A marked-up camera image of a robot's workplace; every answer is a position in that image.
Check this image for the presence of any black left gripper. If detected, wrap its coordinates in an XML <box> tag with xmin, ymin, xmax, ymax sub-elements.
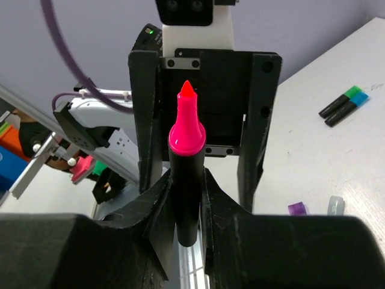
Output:
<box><xmin>128</xmin><ymin>49</ymin><xmax>282</xmax><ymax>212</ymax></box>

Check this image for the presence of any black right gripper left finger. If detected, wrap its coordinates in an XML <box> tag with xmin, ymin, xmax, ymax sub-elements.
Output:
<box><xmin>1</xmin><ymin>173</ymin><xmax>174</xmax><ymax>288</ymax></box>

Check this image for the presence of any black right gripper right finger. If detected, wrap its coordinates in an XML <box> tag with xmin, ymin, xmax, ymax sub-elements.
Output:
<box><xmin>201</xmin><ymin>170</ymin><xmax>384</xmax><ymax>288</ymax></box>

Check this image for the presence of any black pink tip highlighter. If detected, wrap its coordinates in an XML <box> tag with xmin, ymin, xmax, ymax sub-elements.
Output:
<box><xmin>168</xmin><ymin>81</ymin><xmax>206</xmax><ymax>247</ymax></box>

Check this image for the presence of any black green tip highlighter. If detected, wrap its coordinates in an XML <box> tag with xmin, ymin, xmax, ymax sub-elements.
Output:
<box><xmin>318</xmin><ymin>94</ymin><xmax>350</xmax><ymax>119</ymax></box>

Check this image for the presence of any black blue tip highlighter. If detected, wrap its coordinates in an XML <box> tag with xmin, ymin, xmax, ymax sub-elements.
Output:
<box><xmin>324</xmin><ymin>100</ymin><xmax>358</xmax><ymax>127</ymax></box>

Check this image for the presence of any green pen cap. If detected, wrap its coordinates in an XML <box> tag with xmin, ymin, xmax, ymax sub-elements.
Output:
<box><xmin>344</xmin><ymin>85</ymin><xmax>362</xmax><ymax>99</ymax></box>

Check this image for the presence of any blue pen cap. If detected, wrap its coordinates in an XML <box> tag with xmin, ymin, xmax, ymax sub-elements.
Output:
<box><xmin>350</xmin><ymin>92</ymin><xmax>369</xmax><ymax>107</ymax></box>

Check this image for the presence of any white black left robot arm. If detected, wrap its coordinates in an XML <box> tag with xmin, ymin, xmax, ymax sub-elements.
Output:
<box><xmin>54</xmin><ymin>24</ymin><xmax>282</xmax><ymax>211</ymax></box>

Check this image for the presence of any purple pen cap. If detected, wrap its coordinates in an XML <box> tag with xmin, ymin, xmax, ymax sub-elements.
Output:
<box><xmin>288</xmin><ymin>202</ymin><xmax>309</xmax><ymax>216</ymax></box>

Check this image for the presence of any green plastic object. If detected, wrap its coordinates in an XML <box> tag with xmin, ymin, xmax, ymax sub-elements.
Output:
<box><xmin>92</xmin><ymin>161</ymin><xmax>107</xmax><ymax>176</ymax></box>

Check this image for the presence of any pink plastic object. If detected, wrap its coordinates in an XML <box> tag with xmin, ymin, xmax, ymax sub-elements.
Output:
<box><xmin>70</xmin><ymin>156</ymin><xmax>94</xmax><ymax>184</ymax></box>

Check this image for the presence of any pale green capped highlighter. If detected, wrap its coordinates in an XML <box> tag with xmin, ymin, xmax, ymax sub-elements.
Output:
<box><xmin>327</xmin><ymin>196</ymin><xmax>345</xmax><ymax>216</ymax></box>

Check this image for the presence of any aluminium front rail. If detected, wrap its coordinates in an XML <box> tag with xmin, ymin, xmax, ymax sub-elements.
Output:
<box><xmin>178</xmin><ymin>228</ymin><xmax>210</xmax><ymax>289</ymax></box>

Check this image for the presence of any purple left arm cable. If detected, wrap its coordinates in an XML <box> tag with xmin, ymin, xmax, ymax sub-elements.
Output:
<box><xmin>40</xmin><ymin>0</ymin><xmax>135</xmax><ymax>114</ymax></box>

